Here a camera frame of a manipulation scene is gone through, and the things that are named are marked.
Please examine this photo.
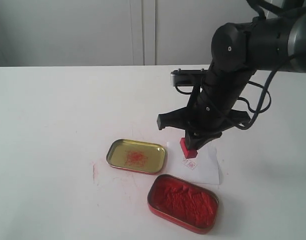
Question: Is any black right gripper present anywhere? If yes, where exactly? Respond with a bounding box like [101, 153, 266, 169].
[157, 74, 250, 150]

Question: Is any red plastic stamp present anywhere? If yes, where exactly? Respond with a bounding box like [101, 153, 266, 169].
[180, 137, 198, 159]

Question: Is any red ink pad tin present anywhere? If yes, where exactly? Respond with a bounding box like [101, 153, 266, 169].
[147, 174, 219, 234]

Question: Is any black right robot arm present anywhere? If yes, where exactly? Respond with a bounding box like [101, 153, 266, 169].
[157, 13, 306, 151]

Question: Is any white paper sheet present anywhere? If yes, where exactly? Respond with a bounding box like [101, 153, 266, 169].
[165, 142, 220, 185]

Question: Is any gold tin lid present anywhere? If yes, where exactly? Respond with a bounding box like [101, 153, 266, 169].
[106, 139, 167, 175]

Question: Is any white cabinet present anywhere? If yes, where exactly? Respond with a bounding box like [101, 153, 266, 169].
[0, 0, 285, 67]

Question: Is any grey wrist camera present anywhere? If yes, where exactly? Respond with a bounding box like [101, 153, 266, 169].
[171, 69, 207, 87]

